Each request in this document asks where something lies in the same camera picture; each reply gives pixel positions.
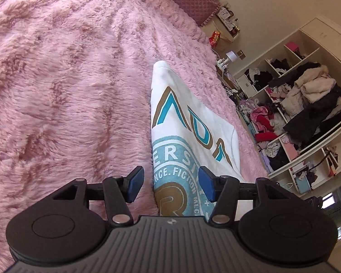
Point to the white table lamp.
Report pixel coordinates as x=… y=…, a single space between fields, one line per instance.
x=231 y=56

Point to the cluttered wall shelf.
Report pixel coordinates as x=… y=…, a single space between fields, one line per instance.
x=230 y=20

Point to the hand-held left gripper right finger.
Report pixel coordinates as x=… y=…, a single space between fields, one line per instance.
x=207 y=183

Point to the pile of clothes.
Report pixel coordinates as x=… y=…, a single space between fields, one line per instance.
x=307 y=108

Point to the wall switch plate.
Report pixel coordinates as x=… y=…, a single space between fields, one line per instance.
x=240 y=54

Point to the red snack bag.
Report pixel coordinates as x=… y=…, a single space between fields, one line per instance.
x=215 y=38

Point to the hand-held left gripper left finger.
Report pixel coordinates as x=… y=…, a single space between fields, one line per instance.
x=135 y=184

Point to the white open wardrobe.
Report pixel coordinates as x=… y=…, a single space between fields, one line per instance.
x=338 y=39

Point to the white printed sweatshirt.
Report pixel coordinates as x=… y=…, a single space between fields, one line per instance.
x=184 y=125

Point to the pink fluffy blanket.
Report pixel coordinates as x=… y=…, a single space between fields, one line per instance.
x=68 y=76

